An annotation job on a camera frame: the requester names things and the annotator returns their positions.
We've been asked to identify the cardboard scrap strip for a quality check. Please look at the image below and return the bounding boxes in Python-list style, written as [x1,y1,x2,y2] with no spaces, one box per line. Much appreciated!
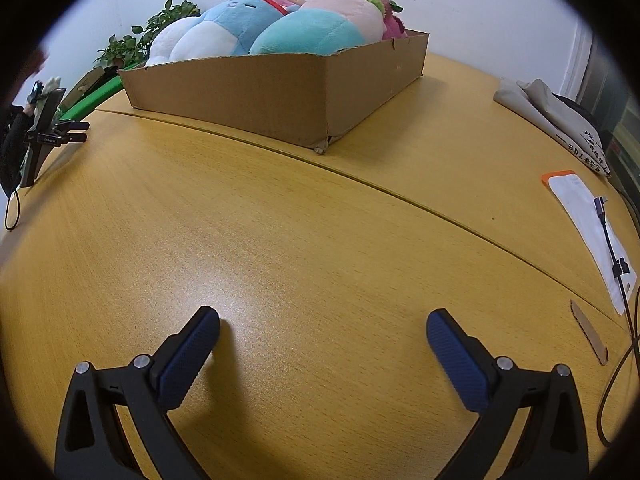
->
[570,299,609,366]

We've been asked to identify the white plush toy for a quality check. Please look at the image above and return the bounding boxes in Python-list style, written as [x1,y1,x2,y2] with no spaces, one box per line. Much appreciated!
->
[145,16,201,66]

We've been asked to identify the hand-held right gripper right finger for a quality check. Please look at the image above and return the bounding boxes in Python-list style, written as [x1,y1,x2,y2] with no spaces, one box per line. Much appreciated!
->
[426,309,587,480]

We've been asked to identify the beige printed tote bag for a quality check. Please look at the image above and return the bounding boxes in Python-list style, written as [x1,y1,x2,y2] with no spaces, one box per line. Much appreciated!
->
[494,78,613,177]

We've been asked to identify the green table cover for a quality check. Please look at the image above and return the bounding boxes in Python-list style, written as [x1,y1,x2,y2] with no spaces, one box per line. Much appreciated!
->
[59,67,147,121]

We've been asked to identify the large potted green plant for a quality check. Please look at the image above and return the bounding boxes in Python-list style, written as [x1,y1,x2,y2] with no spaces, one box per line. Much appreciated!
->
[144,0,201,47]

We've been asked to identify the person's left forearm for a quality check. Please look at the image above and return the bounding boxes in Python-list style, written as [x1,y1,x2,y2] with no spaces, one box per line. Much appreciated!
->
[0,104,32,197]

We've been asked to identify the white pouch orange edge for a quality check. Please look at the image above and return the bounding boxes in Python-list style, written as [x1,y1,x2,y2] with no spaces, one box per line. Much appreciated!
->
[541,170,639,317]

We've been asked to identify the black charging cable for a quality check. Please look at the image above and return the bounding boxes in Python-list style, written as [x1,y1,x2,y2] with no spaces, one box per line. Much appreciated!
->
[593,196,640,449]

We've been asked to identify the brown cardboard box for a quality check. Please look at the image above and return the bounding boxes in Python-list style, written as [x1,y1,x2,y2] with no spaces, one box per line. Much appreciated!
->
[117,29,431,155]

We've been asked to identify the black cloth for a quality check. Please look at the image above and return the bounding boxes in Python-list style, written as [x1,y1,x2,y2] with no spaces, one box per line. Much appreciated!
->
[555,94,614,147]

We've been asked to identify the dark glass cabinet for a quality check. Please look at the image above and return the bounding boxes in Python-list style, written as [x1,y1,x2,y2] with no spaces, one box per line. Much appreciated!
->
[562,25,640,171]

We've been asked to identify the small potted green plant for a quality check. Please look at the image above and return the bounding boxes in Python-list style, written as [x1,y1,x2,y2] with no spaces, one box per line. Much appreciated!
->
[94,34,151,69]

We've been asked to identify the magenta bear plush toy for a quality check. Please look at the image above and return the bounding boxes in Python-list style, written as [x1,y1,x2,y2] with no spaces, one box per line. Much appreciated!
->
[381,9,409,41]

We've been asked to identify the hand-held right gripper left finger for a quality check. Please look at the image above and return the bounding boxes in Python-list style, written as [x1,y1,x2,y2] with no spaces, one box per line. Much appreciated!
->
[54,305,221,480]

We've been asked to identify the blue plush toy red headband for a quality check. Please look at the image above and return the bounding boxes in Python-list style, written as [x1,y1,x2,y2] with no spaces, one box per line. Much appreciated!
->
[172,0,301,58]

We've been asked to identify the pink pig plush teal clothes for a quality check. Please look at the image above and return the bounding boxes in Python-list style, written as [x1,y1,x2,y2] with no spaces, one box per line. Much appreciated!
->
[249,0,396,56]

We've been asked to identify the thin black cable loop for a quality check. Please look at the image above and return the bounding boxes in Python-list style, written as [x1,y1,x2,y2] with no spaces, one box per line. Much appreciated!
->
[4,187,22,231]

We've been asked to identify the brown paper bag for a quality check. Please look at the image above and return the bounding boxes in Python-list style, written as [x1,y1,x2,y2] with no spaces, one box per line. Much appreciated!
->
[64,67,103,107]

